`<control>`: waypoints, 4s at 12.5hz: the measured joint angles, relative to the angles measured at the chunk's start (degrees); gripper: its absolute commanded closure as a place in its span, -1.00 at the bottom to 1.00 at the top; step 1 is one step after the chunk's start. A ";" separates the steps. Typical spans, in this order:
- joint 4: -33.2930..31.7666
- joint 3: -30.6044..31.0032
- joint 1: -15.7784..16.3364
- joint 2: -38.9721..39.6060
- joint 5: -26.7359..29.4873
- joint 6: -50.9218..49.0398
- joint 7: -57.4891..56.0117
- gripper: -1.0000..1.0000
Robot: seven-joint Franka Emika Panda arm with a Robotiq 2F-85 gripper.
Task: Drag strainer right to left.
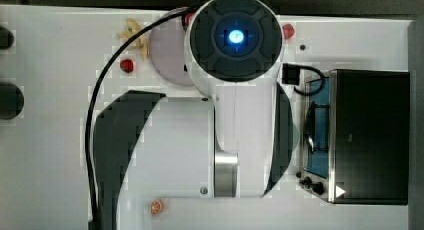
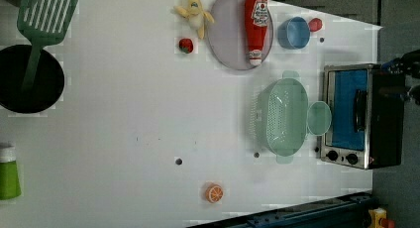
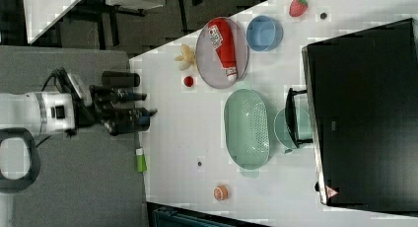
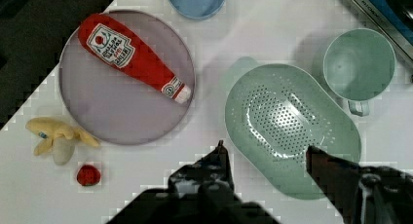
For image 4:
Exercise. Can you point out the blue bowl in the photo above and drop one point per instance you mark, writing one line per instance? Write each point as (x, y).
(197, 9)

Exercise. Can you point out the red toy strawberry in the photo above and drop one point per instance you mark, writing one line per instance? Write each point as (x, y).
(88, 175)

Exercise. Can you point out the grey round plate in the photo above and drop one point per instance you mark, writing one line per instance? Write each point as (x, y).
(114, 107)

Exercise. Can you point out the red plush ketchup bottle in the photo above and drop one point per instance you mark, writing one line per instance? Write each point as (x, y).
(117, 46)

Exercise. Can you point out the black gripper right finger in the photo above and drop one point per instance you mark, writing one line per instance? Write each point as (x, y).
(362, 195)

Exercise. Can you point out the mint green oval strainer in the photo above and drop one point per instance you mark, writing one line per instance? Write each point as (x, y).
(274, 112)

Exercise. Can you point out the yellow plush banana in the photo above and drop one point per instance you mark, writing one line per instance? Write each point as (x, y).
(58, 138)

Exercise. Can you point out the mint green mug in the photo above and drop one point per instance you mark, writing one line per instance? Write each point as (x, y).
(358, 65)

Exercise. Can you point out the silver toaster oven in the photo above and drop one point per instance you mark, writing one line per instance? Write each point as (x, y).
(394, 19)

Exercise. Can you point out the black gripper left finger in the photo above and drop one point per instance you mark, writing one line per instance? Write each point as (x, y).
(207, 180)

